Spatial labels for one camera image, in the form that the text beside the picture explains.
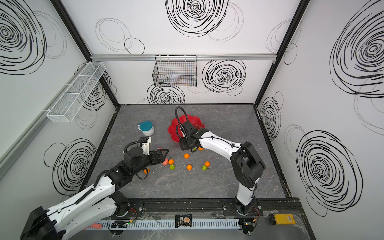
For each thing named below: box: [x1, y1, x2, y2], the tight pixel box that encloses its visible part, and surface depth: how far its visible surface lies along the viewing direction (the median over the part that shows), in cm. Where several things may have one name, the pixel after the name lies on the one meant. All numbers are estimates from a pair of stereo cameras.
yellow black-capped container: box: [269, 213, 296, 225], surface depth 69 cm
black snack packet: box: [175, 213, 193, 228], surface depth 71 cm
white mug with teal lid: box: [137, 120, 155, 137], surface depth 101 cm
